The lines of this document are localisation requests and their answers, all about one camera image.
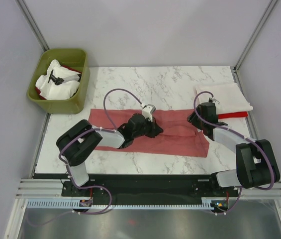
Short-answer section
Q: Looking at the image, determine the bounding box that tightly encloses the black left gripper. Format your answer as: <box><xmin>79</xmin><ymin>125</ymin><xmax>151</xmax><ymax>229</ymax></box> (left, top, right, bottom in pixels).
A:
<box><xmin>133</xmin><ymin>116</ymin><xmax>163</xmax><ymax>139</ymax></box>

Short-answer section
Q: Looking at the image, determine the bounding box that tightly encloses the pink t-shirt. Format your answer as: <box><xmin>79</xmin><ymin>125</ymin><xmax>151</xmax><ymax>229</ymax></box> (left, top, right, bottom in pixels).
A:
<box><xmin>88</xmin><ymin>109</ymin><xmax>209</xmax><ymax>158</ymax></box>

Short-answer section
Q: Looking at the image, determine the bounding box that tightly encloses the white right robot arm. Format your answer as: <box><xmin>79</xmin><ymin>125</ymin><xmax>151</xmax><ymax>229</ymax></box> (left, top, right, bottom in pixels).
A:
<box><xmin>187</xmin><ymin>102</ymin><xmax>280</xmax><ymax>196</ymax></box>

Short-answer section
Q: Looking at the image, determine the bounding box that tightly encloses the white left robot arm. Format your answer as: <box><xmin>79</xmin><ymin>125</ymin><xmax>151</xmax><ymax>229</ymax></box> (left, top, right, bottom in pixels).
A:
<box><xmin>56</xmin><ymin>113</ymin><xmax>163</xmax><ymax>196</ymax></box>

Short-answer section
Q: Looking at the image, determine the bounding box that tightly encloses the folded cream t-shirt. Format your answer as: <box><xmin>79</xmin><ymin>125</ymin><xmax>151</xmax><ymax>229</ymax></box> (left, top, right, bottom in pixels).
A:
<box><xmin>195</xmin><ymin>83</ymin><xmax>253</xmax><ymax>115</ymax></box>

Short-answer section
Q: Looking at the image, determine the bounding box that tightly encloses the folded red t-shirt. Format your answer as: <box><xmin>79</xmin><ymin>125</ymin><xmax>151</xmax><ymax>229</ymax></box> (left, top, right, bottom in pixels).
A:
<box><xmin>217</xmin><ymin>112</ymin><xmax>248</xmax><ymax>120</ymax></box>

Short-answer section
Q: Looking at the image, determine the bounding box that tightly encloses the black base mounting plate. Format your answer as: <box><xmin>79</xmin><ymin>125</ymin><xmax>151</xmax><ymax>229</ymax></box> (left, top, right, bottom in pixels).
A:
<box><xmin>61</xmin><ymin>174</ymin><xmax>238</xmax><ymax>204</ymax></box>

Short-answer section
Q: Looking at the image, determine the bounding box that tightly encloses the olive green plastic bin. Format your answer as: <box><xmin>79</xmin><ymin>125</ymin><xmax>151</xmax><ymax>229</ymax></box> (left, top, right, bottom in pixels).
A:
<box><xmin>27</xmin><ymin>48</ymin><xmax>90</xmax><ymax>114</ymax></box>

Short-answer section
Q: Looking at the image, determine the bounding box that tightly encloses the white t-shirt in bin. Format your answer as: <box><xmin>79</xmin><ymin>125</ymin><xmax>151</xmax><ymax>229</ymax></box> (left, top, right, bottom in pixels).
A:
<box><xmin>34</xmin><ymin>59</ymin><xmax>81</xmax><ymax>100</ymax></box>

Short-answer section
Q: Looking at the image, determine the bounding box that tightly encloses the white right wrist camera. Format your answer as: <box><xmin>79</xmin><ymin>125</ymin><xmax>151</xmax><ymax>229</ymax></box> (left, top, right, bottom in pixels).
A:
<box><xmin>208</xmin><ymin>97</ymin><xmax>220</xmax><ymax>105</ymax></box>

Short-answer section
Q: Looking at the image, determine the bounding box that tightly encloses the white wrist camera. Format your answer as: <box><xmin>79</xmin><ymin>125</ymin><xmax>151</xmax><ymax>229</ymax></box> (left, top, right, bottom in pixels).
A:
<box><xmin>208</xmin><ymin>97</ymin><xmax>220</xmax><ymax>105</ymax></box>
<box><xmin>141</xmin><ymin>104</ymin><xmax>156</xmax><ymax>122</ymax></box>

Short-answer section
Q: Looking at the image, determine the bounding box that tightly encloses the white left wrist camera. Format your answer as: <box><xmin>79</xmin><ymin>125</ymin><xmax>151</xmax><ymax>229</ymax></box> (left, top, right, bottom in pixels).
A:
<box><xmin>141</xmin><ymin>104</ymin><xmax>156</xmax><ymax>122</ymax></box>

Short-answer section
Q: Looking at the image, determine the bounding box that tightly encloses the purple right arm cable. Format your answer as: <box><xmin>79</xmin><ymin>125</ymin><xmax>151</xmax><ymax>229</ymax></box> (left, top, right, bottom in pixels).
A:
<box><xmin>193</xmin><ymin>91</ymin><xmax>277</xmax><ymax>216</ymax></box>

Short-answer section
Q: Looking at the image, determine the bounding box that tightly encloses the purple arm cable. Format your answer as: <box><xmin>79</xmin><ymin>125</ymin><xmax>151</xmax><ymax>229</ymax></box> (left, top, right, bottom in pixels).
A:
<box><xmin>26</xmin><ymin>88</ymin><xmax>145</xmax><ymax>227</ymax></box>
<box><xmin>193</xmin><ymin>91</ymin><xmax>277</xmax><ymax>216</ymax></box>

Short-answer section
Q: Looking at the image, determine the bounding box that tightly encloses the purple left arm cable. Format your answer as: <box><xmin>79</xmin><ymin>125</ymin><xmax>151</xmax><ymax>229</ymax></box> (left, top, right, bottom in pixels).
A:
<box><xmin>26</xmin><ymin>88</ymin><xmax>145</xmax><ymax>227</ymax></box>

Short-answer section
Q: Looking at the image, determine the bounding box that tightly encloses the white slotted cable duct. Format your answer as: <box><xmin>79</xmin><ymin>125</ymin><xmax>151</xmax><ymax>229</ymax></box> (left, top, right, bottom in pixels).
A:
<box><xmin>26</xmin><ymin>198</ymin><xmax>227</xmax><ymax>210</ymax></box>

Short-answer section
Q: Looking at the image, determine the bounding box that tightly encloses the right aluminium frame post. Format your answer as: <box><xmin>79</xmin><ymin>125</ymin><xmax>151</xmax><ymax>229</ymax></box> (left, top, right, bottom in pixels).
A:
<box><xmin>231</xmin><ymin>0</ymin><xmax>279</xmax><ymax>74</ymax></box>

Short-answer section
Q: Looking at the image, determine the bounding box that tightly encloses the aluminium frame post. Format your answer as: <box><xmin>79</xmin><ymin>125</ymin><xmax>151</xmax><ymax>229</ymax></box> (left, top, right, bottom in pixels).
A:
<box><xmin>231</xmin><ymin>0</ymin><xmax>279</xmax><ymax>74</ymax></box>
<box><xmin>16</xmin><ymin>0</ymin><xmax>50</xmax><ymax>51</ymax></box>

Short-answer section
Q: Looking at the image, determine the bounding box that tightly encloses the aluminium front rail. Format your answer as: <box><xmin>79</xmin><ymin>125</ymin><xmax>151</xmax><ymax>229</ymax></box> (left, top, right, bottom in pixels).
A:
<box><xmin>16</xmin><ymin>179</ymin><xmax>281</xmax><ymax>200</ymax></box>

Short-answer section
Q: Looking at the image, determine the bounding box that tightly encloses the left aluminium frame post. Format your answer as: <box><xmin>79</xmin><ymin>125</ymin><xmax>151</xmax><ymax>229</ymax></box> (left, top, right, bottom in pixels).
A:
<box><xmin>16</xmin><ymin>0</ymin><xmax>50</xmax><ymax>51</ymax></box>

